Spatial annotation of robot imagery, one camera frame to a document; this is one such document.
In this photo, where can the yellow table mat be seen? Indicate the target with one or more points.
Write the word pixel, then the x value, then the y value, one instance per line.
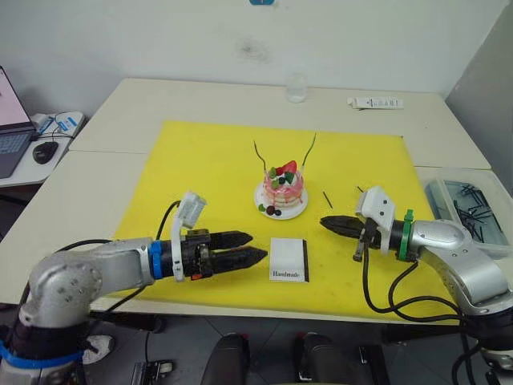
pixel 216 180

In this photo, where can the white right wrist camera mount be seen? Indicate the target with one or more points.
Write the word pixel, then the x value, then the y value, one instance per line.
pixel 378 206

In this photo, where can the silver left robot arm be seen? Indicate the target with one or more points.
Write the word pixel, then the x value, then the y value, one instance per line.
pixel 112 260

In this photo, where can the heap of burnt matches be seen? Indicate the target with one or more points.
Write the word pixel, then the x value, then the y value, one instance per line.
pixel 473 214

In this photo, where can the thin burnt curved candle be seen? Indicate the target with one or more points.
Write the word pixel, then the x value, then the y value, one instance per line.
pixel 309 150
pixel 260 155

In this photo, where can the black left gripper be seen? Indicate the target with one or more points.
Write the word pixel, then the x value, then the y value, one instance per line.
pixel 198 256

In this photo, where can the black caster wheel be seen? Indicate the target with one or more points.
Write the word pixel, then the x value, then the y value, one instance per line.
pixel 158 371

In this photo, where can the blue wall fixture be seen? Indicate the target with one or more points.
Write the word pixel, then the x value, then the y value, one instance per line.
pixel 262 1

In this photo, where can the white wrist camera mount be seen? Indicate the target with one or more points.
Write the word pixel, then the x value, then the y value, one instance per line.
pixel 378 206
pixel 191 208

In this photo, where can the white round plate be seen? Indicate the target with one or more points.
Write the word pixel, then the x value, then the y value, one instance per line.
pixel 280 214

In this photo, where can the grey laptop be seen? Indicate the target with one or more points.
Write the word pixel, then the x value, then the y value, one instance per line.
pixel 12 132

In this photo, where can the dark rounded shape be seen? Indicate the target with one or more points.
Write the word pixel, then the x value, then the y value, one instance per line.
pixel 226 361
pixel 320 361

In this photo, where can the dark matchstick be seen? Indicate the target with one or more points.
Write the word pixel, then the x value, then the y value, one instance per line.
pixel 360 189
pixel 328 199

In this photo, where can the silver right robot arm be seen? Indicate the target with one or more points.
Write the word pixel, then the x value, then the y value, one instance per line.
pixel 461 256

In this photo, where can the white side desk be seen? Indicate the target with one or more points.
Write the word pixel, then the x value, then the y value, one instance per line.
pixel 28 170

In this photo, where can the clear plastic storage box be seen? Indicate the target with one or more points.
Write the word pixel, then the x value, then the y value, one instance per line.
pixel 437 196

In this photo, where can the white shoe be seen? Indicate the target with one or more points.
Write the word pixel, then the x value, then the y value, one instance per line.
pixel 98 349

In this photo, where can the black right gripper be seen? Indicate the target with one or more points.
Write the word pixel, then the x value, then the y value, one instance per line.
pixel 370 236

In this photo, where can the black computer mouse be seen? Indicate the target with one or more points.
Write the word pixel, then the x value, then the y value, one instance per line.
pixel 44 152

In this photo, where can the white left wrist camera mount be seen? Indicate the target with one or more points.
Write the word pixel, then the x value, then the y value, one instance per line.
pixel 191 208

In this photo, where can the clear plastic cup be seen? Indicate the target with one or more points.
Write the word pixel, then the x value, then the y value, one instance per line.
pixel 296 90

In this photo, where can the pink fruit-topped cake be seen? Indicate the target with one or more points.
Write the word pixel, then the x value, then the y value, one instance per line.
pixel 282 188

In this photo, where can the grey partition panel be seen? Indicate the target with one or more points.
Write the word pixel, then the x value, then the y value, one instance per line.
pixel 489 88

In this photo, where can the white Handmade matchbox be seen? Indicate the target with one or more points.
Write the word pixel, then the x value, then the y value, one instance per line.
pixel 286 258

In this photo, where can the white box with blue labels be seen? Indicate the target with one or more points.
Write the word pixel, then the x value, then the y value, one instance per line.
pixel 60 122

